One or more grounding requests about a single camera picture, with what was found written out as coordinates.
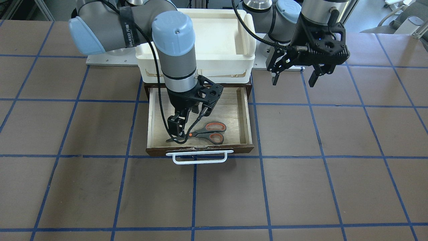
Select black braided cable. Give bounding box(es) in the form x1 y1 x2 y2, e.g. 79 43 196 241
100 0 211 145

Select orange grey scissors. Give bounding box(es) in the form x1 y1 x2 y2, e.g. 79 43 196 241
166 122 227 145

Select light wooden drawer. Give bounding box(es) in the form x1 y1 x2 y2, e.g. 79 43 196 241
146 86 254 156

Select white plastic tray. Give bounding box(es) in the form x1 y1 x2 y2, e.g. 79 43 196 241
153 9 256 84

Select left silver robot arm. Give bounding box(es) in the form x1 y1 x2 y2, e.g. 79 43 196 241
241 0 350 87

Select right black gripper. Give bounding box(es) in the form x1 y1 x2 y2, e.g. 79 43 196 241
167 75 224 138

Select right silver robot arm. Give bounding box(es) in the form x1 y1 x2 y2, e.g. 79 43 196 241
69 0 223 144

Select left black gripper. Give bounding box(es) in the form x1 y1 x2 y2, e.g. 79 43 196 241
266 15 350 88

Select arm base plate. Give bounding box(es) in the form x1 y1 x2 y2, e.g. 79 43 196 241
252 44 305 71
86 48 138 67

